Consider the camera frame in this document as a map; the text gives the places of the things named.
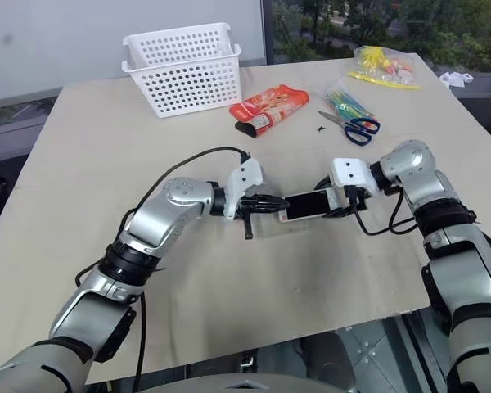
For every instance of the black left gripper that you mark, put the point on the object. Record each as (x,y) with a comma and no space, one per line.
(254,204)

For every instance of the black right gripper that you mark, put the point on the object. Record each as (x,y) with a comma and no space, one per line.
(359,200)

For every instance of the clear plastic phone case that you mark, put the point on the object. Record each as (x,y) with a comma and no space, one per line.
(278,229)

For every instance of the white smartphone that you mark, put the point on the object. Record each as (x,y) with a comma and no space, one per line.
(307,205)

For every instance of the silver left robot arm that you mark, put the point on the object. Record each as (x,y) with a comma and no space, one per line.
(155,217)

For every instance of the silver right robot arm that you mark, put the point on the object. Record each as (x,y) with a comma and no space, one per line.
(454,282)

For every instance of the clear bag of coloured sticks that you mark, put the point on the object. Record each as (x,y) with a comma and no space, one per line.
(348,104)

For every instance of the red snack bag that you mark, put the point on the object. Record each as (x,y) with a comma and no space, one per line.
(276,104)

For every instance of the clear zip bag yellow items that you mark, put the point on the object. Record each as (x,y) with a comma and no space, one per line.
(386,67)

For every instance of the white perforated plastic basket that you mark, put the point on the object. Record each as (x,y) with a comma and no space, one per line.
(192,86)
(176,43)

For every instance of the white crumpled paper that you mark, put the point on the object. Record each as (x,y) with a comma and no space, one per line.
(456,78)

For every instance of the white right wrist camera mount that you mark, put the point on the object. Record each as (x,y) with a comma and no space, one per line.
(352,170)

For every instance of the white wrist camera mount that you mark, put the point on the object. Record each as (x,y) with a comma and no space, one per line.
(352,170)
(245,176)

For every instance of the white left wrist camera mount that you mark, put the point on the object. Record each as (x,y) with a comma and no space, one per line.
(245,176)

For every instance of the dark window frame post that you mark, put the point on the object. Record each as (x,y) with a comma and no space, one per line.
(268,30)

